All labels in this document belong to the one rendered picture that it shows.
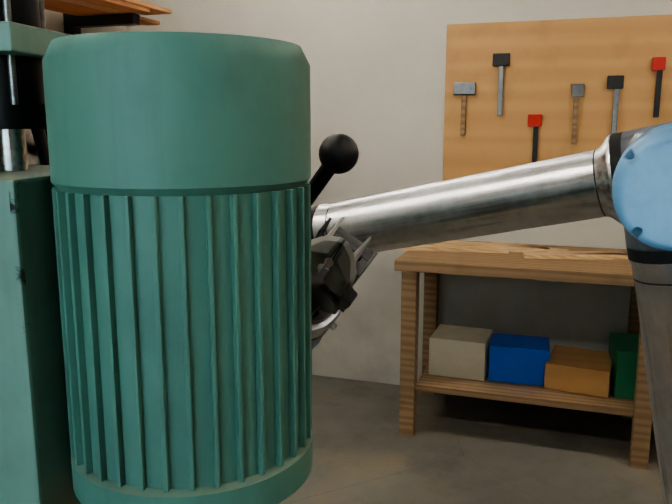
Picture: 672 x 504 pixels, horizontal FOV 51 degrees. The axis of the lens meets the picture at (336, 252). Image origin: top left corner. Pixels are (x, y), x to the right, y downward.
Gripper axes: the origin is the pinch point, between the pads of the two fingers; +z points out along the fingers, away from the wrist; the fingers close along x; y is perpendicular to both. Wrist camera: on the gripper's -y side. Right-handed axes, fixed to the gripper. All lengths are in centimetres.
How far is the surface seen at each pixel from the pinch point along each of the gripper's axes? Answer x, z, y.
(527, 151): 34, -213, 208
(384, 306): 26, -295, 129
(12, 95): -23.3, 18.5, -14.1
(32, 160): -24.4, 7.2, -13.7
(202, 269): -4.6, 22.9, -17.0
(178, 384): -1.6, 19.1, -22.6
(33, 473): -6.2, 10.1, -31.7
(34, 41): -24.2, 20.4, -10.7
